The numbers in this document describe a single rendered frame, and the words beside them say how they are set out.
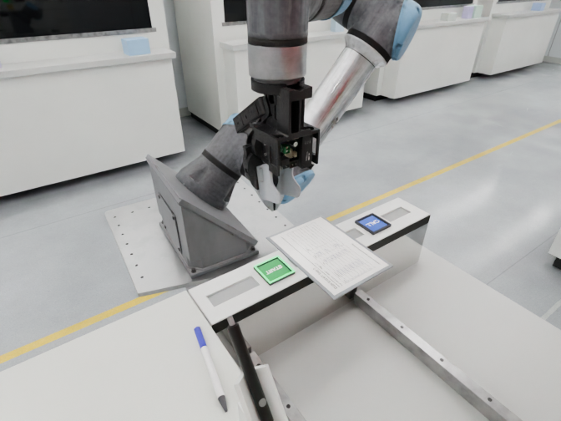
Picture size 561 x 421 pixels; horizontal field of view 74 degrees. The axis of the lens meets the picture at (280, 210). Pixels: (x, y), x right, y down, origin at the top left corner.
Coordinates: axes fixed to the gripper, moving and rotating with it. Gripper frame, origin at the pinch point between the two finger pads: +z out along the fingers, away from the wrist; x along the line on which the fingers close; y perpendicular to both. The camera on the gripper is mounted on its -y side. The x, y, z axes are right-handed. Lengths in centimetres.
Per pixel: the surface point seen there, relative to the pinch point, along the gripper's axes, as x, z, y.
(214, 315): -13.7, 14.8, 3.8
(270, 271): -0.9, 14.3, 0.8
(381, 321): 17.1, 27.1, 13.8
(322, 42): 232, 26, -256
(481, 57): 574, 78, -278
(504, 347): 33, 29, 31
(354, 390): 3.0, 28.8, 20.6
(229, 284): -8.4, 14.8, -1.1
